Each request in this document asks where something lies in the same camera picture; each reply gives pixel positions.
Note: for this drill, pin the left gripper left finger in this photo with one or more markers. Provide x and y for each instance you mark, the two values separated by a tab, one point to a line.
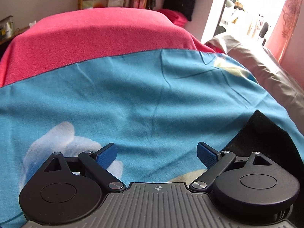
96	164

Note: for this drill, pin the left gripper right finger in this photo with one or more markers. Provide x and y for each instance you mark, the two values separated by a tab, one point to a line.
216	163

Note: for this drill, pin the black pants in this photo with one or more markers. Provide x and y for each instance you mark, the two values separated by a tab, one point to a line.
262	135

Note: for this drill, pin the blue floral bed sheet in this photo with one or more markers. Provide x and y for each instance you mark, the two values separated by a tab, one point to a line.
155	106

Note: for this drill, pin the grey beige quilt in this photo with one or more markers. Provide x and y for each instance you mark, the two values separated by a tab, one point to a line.
266	69

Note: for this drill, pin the pink blanket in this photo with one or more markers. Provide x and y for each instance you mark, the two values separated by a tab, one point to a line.
72	37

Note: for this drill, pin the red folded clothes pile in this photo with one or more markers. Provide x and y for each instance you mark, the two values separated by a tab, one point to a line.
175	17

